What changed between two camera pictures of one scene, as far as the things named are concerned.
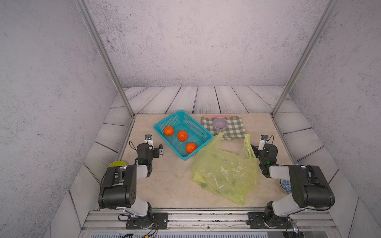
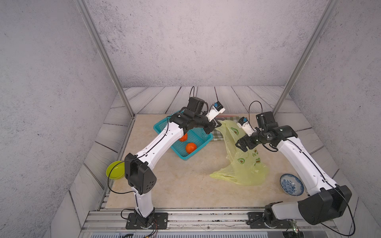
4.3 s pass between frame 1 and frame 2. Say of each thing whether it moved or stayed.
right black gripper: moved
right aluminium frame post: stayed
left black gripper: moved
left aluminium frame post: stayed
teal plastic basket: stayed
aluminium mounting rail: stayed
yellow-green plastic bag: moved
